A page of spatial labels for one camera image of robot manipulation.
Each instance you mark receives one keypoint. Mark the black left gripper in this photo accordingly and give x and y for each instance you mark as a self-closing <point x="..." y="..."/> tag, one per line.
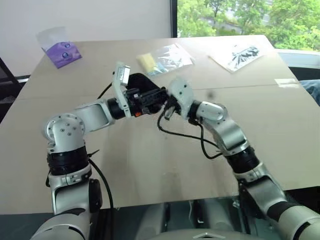
<point x="137" y="100"/>

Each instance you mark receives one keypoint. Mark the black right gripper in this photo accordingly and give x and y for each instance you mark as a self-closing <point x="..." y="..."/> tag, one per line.
<point x="173" y="103"/>

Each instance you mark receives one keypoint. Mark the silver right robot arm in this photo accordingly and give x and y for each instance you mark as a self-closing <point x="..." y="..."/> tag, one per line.
<point x="230" y="132"/>

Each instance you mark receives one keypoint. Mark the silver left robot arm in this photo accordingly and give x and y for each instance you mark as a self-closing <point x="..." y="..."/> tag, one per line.
<point x="87" y="115"/>

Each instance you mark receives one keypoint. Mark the clear bag with yellow sponge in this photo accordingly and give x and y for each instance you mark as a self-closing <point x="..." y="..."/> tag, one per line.
<point x="163" y="60"/>

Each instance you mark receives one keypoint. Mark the purple tissue pack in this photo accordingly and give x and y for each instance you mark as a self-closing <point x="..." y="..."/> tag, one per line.
<point x="61" y="51"/>

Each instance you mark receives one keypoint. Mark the silver robot torso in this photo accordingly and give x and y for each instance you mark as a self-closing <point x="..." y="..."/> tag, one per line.
<point x="200" y="220"/>

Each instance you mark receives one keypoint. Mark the clear tape strip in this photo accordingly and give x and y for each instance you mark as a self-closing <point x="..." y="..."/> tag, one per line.
<point x="286" y="82"/>

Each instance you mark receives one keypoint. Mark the blue cloth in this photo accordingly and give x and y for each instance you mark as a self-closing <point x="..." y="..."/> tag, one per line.
<point x="311" y="90"/>

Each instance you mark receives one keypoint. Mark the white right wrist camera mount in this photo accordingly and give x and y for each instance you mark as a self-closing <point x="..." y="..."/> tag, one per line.
<point x="182" y="93"/>

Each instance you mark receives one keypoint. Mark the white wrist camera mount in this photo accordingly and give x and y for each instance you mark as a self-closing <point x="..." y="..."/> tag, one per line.
<point x="120" y="86"/>
<point x="182" y="93"/>

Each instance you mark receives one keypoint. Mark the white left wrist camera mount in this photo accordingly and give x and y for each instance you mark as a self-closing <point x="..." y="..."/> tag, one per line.
<point x="120" y="86"/>

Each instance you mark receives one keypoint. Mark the dark window frame post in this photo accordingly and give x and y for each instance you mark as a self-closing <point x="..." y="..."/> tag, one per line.
<point x="174" y="17"/>

